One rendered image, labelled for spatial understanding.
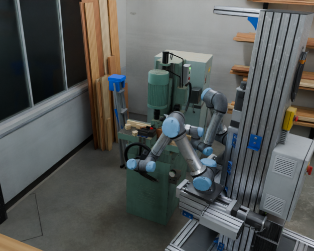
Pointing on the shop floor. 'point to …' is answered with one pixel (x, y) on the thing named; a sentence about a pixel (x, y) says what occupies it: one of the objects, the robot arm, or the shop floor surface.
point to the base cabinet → (154, 191)
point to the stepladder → (119, 109)
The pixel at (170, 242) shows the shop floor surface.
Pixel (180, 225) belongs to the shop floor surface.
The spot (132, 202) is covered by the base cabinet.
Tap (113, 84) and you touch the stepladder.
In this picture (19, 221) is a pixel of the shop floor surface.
